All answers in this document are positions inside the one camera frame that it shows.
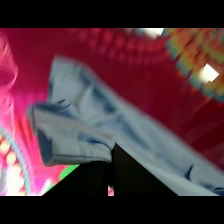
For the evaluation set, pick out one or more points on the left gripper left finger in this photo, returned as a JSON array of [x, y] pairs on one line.
[[85, 181]]

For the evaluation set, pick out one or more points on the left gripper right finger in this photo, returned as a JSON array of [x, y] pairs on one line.
[[135, 176]]

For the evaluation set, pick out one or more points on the light blue jeans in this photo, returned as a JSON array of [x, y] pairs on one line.
[[100, 113]]

